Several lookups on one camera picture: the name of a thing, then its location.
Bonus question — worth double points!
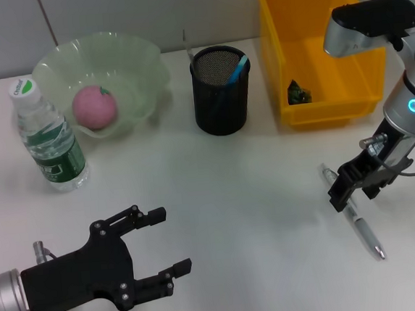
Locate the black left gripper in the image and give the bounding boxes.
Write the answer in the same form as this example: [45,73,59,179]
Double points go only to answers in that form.
[15,199,197,311]

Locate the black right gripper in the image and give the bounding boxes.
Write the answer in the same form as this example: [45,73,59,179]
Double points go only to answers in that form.
[321,114,415,215]

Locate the silver ballpoint pen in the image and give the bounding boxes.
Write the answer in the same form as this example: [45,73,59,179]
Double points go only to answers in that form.
[319,158,387,266]

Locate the green plastic wrapper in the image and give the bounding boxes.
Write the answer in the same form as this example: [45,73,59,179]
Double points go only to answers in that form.
[286,77,315,105]

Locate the clear green-label water bottle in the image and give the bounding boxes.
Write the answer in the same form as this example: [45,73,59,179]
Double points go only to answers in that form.
[7,73,92,197]

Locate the pink peach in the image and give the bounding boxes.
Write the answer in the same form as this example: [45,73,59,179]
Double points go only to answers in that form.
[70,83,120,132]

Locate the blue sheathed scissors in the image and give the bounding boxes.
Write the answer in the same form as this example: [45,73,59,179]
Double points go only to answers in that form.
[208,54,254,116]

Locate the clear plastic ruler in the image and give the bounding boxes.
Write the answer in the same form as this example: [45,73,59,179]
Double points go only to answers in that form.
[180,28,197,71]

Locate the black mesh pen holder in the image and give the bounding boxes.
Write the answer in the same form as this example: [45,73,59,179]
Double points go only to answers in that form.
[188,43,257,138]

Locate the translucent green fruit bowl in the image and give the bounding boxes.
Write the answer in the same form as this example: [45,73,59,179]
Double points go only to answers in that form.
[29,26,176,144]

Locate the yellow plastic bin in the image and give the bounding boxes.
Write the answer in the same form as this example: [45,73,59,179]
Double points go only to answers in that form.
[256,0,393,133]

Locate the right arm cable with plug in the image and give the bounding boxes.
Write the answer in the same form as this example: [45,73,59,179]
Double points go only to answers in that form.
[359,129,415,181]

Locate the arm cable with plug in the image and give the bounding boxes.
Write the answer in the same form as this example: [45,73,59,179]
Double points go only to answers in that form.
[32,239,60,266]
[359,129,415,181]

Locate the left arm cable with plug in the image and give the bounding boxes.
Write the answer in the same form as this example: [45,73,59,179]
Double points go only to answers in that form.
[32,239,60,266]

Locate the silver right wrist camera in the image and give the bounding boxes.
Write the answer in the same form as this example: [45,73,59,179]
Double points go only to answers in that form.
[319,0,415,59]

